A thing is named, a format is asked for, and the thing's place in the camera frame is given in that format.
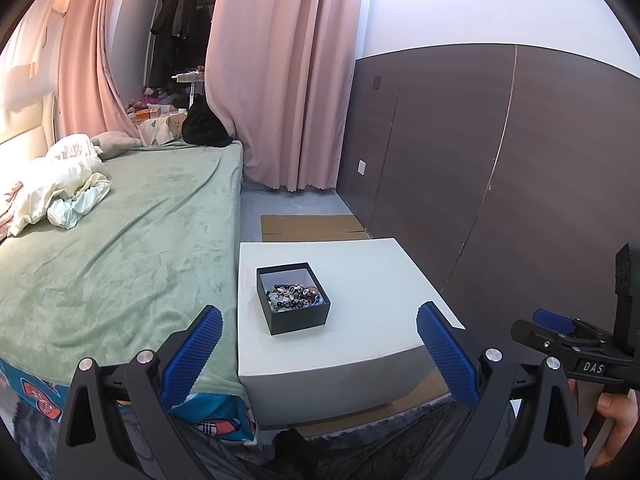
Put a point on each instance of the black jewelry box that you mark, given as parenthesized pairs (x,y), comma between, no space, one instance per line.
(300,322)

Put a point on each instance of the black bag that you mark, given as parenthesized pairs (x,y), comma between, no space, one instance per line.
(205,125)

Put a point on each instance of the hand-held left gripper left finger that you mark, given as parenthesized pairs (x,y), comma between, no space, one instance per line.
(195,355)

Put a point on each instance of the hanging dark clothes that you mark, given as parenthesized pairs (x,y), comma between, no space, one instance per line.
(175,25)

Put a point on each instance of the dark cloth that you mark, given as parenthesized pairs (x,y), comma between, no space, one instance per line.
(310,455)

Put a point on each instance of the white square table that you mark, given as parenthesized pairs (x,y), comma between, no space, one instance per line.
(350,270)

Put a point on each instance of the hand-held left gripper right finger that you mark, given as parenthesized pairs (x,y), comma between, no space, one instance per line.
(445,350)

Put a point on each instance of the cream padded headboard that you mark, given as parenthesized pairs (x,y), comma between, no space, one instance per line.
(25,130)

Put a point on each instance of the white wall socket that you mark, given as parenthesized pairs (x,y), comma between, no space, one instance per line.
(361,166)

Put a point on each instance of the white stand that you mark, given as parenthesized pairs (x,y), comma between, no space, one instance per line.
(192,91)

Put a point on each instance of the white duvet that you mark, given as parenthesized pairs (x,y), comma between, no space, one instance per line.
(50,180)

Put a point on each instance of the pile of plush toys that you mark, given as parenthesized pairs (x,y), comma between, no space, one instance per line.
(150,96)

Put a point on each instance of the pink cloth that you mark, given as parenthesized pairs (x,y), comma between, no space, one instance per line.
(7,210)

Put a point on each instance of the grey-green pillow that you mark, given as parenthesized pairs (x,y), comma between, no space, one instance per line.
(115,142)

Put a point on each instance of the grey shaggy rug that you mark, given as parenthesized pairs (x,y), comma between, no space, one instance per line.
(30,430)

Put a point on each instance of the white sheer curtain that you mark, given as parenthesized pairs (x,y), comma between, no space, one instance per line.
(25,60)

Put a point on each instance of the pink curtain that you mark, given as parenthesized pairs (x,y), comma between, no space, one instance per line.
(90,60)
(290,60)

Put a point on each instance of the pale blue cloth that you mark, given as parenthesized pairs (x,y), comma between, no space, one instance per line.
(75,210)

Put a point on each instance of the bed with green blanket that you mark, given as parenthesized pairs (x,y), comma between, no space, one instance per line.
(125,260)

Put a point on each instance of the cream printed blanket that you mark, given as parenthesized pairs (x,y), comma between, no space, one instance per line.
(160,130)

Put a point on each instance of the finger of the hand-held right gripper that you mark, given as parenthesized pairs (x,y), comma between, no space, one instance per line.
(537,339)
(552,321)

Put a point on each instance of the pile of mixed jewelry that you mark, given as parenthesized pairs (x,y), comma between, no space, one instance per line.
(290,296)

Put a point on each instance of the blue printed bedsheet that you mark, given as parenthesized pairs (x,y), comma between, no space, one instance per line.
(220,415)

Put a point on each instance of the person's right hand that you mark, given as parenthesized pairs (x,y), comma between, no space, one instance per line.
(619,422)

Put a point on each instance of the flat cardboard sheet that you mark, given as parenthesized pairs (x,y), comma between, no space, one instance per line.
(310,227)

